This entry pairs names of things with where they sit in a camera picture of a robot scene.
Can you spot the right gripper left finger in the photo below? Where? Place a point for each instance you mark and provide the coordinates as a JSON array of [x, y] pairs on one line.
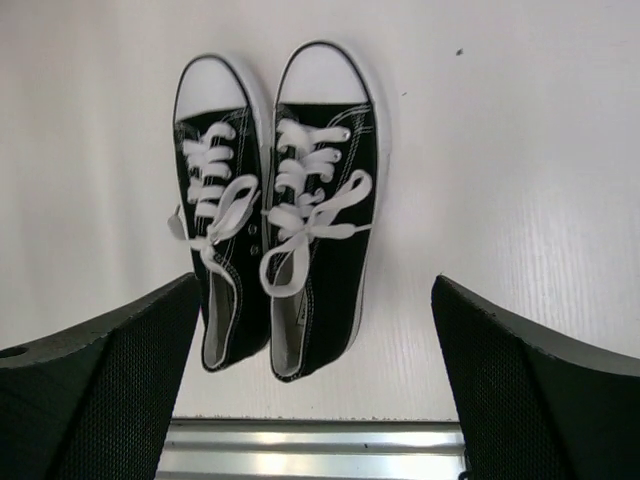
[[95, 401]]

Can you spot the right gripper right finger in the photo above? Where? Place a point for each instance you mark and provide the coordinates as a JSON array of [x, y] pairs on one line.
[[534, 403]]

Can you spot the black canvas sneaker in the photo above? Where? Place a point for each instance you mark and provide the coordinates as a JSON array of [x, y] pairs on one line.
[[329, 162], [222, 137]]

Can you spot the aluminium mounting rail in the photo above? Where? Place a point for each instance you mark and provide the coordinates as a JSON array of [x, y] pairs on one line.
[[292, 449]]

